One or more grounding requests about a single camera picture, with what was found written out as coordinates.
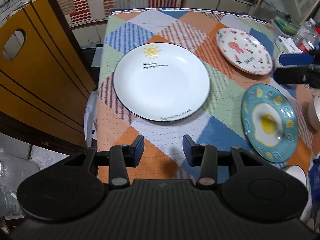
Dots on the green plastic basket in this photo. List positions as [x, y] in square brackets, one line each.
[284, 26]

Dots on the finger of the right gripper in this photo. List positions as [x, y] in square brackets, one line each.
[301, 59]

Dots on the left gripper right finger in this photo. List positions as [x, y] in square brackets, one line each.
[204, 156]

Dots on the white plate with sun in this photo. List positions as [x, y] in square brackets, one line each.
[161, 82]

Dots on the white bowl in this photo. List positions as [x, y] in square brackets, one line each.
[314, 113]
[296, 172]

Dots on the blue fried egg plate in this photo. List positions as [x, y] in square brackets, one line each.
[269, 122]

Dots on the white tissue pack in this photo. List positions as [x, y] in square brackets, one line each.
[287, 46]

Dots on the water bottle red cap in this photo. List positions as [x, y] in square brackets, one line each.
[307, 37]

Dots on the patchwork tablecloth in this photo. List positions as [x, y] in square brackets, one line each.
[218, 121]

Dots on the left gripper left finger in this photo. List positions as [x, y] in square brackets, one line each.
[123, 156]

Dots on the yellow wooden cabinet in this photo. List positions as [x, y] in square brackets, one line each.
[45, 88]

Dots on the white lovely bear plate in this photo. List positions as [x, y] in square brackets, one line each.
[244, 51]

